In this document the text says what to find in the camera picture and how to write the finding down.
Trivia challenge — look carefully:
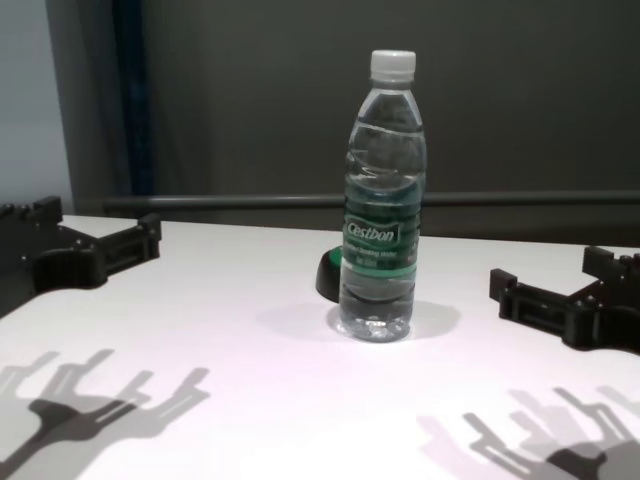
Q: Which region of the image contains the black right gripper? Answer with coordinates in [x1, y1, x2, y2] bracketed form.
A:
[489, 245, 640, 356]

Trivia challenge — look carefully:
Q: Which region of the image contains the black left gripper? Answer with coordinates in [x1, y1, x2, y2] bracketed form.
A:
[0, 196, 162, 319]

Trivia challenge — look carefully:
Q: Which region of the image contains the clear green-label water bottle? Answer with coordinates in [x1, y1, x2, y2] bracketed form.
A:
[338, 48, 428, 342]

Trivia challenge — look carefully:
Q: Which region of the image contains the small black round object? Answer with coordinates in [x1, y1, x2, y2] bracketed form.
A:
[313, 247, 346, 303]

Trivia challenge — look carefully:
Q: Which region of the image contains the grey horizontal rail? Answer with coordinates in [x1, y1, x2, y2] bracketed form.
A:
[103, 192, 640, 210]

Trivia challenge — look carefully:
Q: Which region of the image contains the dark blue frame post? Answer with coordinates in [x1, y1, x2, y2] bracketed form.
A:
[117, 0, 152, 199]

